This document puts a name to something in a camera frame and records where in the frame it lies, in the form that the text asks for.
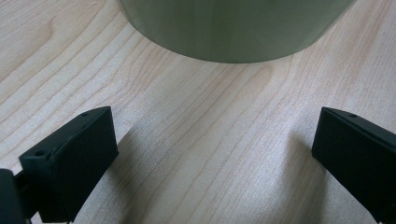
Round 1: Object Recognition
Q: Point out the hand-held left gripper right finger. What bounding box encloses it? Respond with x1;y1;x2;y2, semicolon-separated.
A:
312;106;396;224

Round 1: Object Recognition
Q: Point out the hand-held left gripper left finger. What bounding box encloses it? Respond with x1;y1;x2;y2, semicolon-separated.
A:
19;105;120;223

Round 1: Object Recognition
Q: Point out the green ribbed plastic bin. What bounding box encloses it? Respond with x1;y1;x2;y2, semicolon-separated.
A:
115;0;359;64

